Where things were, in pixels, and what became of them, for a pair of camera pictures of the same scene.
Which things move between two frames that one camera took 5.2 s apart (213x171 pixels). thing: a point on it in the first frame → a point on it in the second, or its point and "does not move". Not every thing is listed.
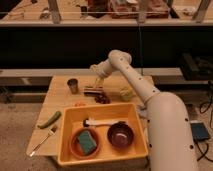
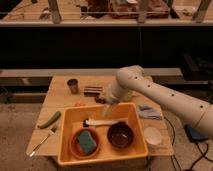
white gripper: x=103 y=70 → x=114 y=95
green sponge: x=86 y=140 does not move
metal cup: x=73 y=83 does not move
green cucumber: x=53 y=119 does not move
